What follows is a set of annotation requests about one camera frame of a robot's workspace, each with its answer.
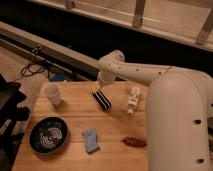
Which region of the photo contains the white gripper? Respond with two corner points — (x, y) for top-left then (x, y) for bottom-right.
(96, 71), (116, 90)

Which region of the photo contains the black whiteboard eraser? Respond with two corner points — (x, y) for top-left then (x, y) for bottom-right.
(92, 90), (111, 110)

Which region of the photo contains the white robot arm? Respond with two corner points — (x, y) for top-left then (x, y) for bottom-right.
(97, 50), (213, 171)

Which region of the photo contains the white glue bottle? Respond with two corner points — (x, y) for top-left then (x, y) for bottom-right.
(128, 86), (140, 116)

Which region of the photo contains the blue object on floor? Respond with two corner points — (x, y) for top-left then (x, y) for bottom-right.
(50, 73), (65, 82)

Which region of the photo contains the blue sponge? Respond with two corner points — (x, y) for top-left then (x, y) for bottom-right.
(82, 129), (100, 154)

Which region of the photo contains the brown sausage toy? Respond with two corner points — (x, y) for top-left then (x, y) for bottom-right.
(122, 137), (147, 147)

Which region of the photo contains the black patterned bowl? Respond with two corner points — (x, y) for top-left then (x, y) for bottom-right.
(29, 117), (68, 154)

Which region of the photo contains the black chair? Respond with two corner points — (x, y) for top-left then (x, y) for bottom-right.
(0, 74), (30, 164)

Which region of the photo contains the black cable on floor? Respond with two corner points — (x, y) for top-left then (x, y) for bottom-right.
(19, 49), (54, 79)

